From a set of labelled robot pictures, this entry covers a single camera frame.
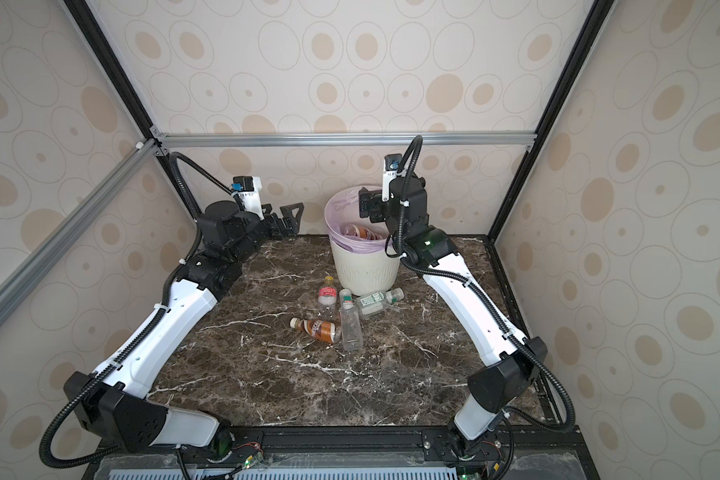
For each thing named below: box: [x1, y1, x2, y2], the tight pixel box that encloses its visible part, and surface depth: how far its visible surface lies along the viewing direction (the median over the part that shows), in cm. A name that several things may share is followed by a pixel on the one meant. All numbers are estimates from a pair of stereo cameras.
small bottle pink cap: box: [318, 275, 338, 322], surface depth 99 cm
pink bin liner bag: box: [325, 185, 393, 253], surface depth 92 cm
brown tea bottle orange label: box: [290, 318, 342, 344], surface depth 91 cm
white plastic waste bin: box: [329, 237, 401, 296], surface depth 92 cm
